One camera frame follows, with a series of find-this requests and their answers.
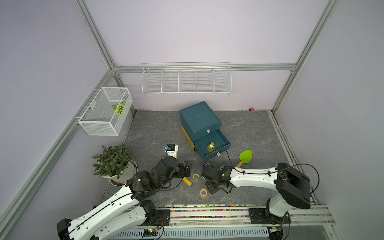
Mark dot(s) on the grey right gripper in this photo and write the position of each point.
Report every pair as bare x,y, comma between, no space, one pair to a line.
207,186

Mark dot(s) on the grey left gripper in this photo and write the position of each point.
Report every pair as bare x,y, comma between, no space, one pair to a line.
182,173

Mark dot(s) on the yellow-green tape roll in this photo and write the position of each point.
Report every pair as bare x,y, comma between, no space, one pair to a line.
196,177
211,147

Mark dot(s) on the teal drawer cabinet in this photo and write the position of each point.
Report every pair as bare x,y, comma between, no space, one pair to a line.
201,126

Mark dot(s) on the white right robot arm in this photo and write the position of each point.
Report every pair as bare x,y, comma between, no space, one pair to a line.
292,186

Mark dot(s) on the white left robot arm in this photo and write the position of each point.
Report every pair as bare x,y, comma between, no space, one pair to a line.
128,207

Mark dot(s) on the orange tape roll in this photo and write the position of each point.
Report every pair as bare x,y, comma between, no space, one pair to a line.
204,193

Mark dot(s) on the blue toy rake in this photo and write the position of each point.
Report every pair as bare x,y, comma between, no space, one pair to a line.
187,182

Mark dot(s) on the green toy shovel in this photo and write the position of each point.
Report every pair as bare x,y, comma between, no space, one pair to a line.
245,157

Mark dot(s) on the white plant pot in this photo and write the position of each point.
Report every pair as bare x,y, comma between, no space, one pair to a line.
128,172

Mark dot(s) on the green potted plant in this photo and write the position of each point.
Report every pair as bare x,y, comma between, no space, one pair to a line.
113,161

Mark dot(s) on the green toy in basket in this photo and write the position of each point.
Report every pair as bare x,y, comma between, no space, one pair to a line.
119,108

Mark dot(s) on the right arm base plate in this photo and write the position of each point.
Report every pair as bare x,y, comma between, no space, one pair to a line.
259,216

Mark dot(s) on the white vented cable duct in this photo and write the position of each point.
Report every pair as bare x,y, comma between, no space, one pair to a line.
196,234

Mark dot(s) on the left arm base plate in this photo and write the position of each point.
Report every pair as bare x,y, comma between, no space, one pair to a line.
155,216

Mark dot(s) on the white wire wall shelf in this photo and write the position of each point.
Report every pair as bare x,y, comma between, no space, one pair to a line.
187,78

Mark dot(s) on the white wire basket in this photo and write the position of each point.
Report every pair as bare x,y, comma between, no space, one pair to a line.
99,118

